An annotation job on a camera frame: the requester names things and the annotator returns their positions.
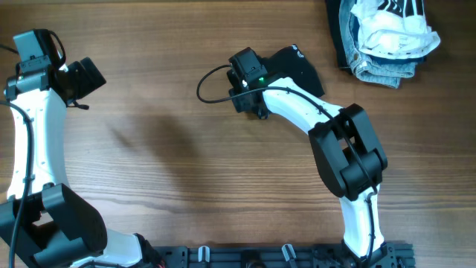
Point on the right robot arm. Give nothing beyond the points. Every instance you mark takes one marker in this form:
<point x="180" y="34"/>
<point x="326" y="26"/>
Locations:
<point x="349" y="157"/>

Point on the folded blue jeans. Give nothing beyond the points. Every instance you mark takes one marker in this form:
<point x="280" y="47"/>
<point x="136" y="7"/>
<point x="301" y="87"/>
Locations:
<point x="368" y="68"/>

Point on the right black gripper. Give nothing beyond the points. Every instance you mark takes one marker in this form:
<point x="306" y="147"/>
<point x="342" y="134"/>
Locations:
<point x="242" y="102"/>

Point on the white printed garment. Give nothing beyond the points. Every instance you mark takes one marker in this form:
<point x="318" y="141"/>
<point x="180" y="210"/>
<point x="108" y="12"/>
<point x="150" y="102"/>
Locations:
<point x="394" y="30"/>

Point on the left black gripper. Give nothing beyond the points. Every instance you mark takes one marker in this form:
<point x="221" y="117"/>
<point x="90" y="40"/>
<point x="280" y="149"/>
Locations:
<point x="89" y="79"/>

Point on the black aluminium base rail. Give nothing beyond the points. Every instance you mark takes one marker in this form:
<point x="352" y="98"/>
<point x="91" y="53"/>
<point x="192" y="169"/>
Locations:
<point x="393" y="255"/>

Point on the black t-shirt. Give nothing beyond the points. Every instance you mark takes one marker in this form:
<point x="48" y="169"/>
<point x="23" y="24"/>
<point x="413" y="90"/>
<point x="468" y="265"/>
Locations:
<point x="291" y="62"/>

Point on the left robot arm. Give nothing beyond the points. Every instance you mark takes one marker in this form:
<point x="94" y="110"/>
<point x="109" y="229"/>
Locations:
<point x="43" y="221"/>

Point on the black folded garment under jeans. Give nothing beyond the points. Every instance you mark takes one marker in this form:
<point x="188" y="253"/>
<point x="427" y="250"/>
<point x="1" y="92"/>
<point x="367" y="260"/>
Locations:
<point x="333" y="7"/>

